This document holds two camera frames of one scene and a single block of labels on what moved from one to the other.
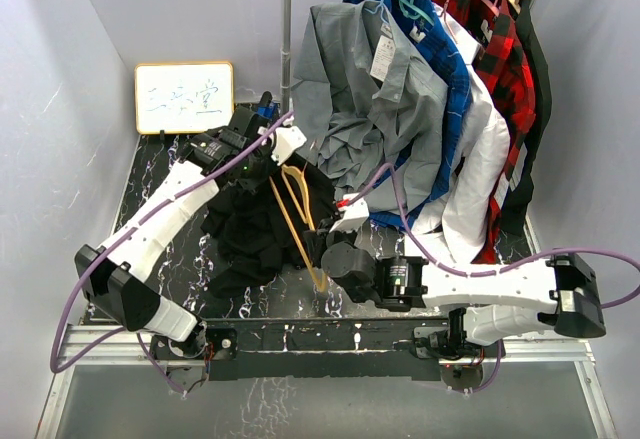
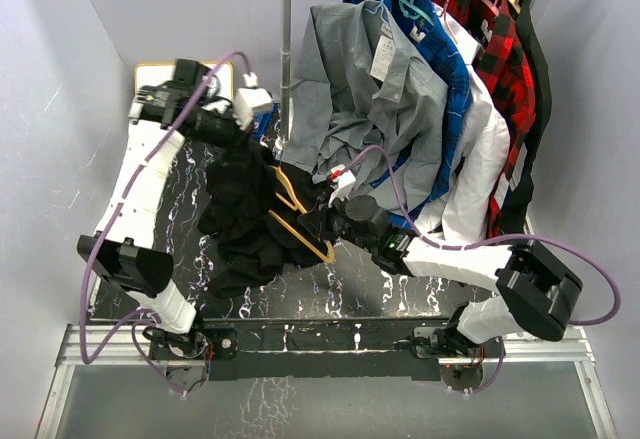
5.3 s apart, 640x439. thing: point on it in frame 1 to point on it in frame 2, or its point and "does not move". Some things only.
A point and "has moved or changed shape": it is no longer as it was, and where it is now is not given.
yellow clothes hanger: (320, 284) has moved or changed shape
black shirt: (267, 224) does not move
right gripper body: (348, 237) to (334, 221)
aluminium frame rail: (103, 345) does not move
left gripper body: (259, 167) to (221, 131)
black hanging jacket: (519, 200) does not move
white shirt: (462, 223) does not move
